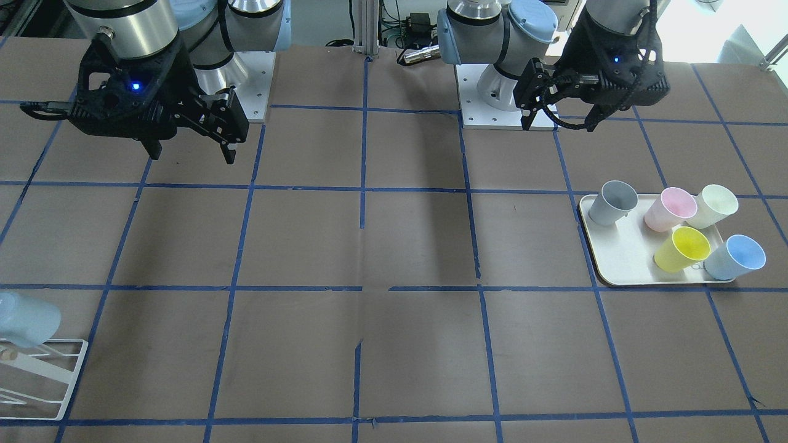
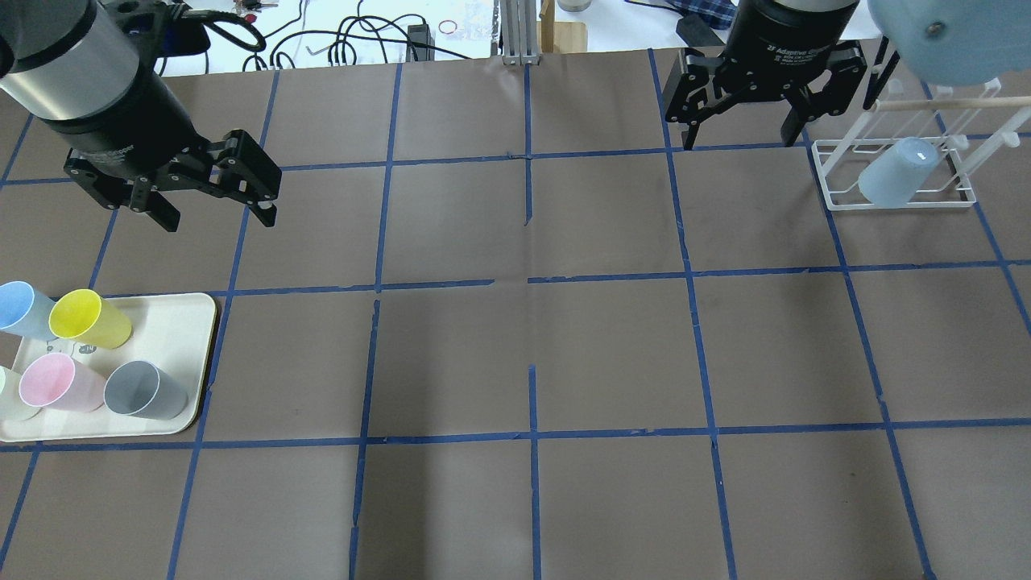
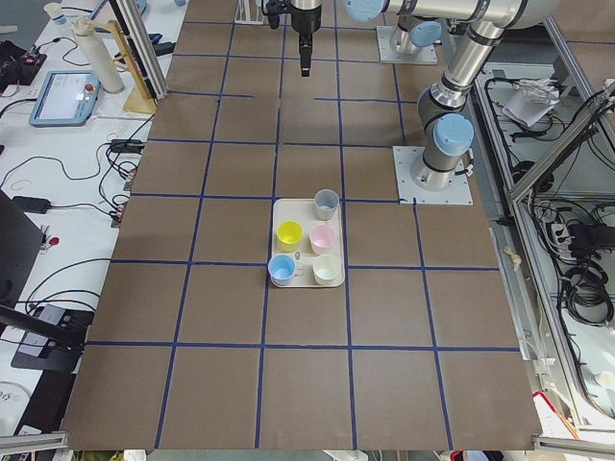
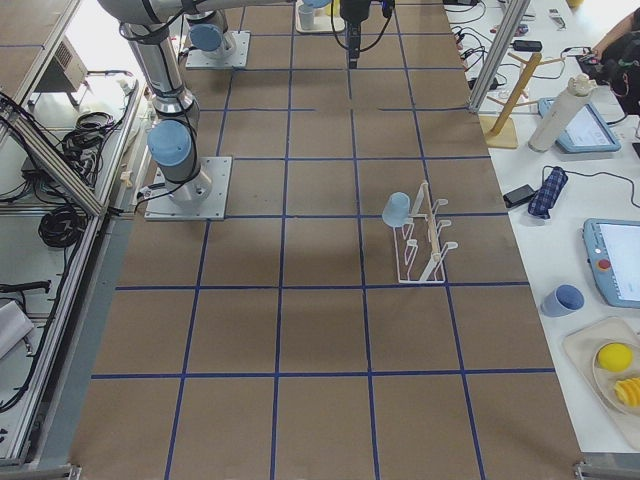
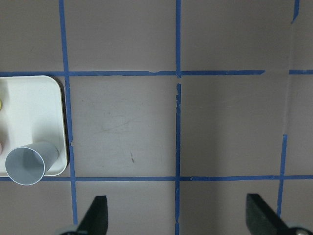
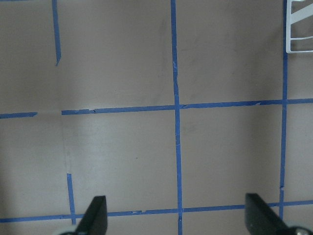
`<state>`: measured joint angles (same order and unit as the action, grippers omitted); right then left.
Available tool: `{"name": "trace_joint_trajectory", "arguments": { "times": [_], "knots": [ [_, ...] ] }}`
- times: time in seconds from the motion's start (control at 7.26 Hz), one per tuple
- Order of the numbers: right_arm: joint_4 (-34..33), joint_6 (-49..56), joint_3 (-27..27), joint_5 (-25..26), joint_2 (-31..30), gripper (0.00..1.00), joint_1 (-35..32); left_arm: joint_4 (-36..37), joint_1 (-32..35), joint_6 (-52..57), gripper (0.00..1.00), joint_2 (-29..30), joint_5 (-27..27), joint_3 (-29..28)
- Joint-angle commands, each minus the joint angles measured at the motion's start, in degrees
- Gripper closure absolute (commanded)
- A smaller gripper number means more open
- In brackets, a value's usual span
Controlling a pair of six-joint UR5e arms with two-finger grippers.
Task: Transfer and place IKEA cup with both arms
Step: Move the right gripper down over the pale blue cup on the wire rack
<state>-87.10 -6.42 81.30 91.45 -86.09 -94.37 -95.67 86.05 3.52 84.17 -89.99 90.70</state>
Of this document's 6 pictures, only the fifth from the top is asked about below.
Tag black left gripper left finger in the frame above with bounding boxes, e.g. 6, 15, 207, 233
55, 195, 109, 235

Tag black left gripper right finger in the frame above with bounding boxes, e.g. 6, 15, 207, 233
246, 193, 312, 235

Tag grey plastic cup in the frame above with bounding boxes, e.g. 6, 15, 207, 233
5, 141, 58, 186

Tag white plastic tray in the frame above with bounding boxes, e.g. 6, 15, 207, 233
0, 75, 68, 178

